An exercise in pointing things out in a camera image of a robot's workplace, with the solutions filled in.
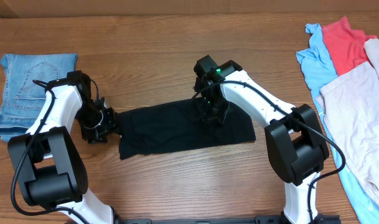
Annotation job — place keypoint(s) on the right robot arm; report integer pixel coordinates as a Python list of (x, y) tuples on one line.
[(294, 139)]

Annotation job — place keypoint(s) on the light blue garment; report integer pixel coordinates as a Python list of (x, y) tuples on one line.
[(318, 70)]

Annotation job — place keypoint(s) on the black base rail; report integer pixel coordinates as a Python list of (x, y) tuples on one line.
[(204, 221)]

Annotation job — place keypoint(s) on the black t-shirt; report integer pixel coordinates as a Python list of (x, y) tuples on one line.
[(180, 126)]

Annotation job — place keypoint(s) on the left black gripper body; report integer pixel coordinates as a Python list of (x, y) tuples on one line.
[(93, 122)]

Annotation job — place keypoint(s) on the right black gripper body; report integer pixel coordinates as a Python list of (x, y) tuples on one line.
[(215, 109)]

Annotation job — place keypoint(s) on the red garment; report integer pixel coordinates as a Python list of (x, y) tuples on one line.
[(345, 45)]

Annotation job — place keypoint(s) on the folded blue denim jeans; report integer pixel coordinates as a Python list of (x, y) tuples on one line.
[(22, 99)]

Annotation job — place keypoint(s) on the beige garment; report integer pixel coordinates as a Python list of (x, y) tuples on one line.
[(351, 114)]

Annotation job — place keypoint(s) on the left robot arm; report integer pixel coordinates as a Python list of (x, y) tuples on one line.
[(49, 174)]

